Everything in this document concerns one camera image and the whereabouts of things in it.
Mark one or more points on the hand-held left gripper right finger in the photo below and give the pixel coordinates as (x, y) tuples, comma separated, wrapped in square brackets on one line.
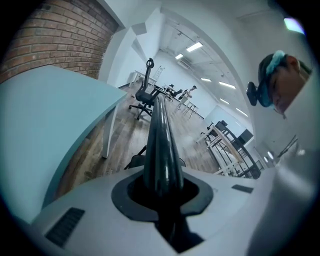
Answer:
[(225, 220)]

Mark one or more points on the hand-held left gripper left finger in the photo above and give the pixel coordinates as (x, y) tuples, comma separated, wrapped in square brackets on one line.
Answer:
[(100, 212)]

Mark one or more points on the black headrest office chair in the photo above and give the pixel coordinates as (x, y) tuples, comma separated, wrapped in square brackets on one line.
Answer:
[(145, 92)]

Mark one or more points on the black cabinet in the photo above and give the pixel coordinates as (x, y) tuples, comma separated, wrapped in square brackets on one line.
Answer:
[(245, 137)]

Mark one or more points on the light teal table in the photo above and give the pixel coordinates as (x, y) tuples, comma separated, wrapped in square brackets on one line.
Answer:
[(50, 120)]

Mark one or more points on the person's white shirt torso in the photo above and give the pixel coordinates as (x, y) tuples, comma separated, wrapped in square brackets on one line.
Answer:
[(308, 115)]

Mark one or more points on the row of ceiling light panels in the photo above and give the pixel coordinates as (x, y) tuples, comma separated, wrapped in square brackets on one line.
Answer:
[(217, 80)]

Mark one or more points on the person's head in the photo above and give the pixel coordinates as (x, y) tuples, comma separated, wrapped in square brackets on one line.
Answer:
[(287, 85)]

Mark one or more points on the white ladder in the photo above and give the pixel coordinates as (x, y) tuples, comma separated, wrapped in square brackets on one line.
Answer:
[(159, 72)]

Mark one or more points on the teal hair scrunchie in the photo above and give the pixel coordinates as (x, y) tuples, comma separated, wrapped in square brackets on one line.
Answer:
[(275, 62)]

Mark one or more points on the black head camera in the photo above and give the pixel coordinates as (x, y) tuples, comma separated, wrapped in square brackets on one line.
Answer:
[(252, 92)]

